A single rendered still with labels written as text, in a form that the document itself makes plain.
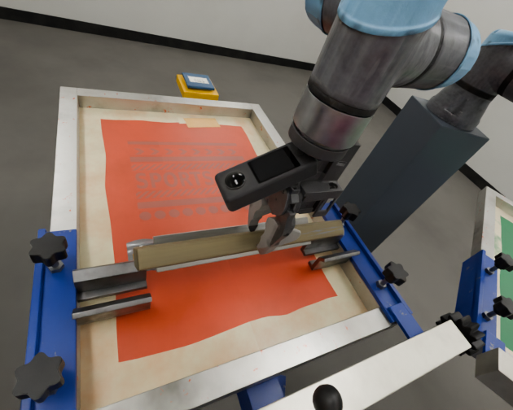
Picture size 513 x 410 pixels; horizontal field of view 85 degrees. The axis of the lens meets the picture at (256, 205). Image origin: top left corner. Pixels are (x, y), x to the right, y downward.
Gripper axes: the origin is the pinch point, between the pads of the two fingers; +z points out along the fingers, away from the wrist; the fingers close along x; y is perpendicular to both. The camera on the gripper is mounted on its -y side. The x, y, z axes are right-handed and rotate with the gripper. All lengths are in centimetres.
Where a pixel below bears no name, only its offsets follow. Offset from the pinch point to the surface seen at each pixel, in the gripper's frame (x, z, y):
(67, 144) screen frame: 36.7, 10.3, -27.1
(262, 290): -3.3, 13.7, 4.9
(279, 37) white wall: 369, 72, 210
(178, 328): -6.1, 13.8, -11.7
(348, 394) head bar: -23.4, 5.1, 6.7
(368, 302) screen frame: -11.8, 12.1, 25.6
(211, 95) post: 72, 14, 15
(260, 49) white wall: 369, 92, 185
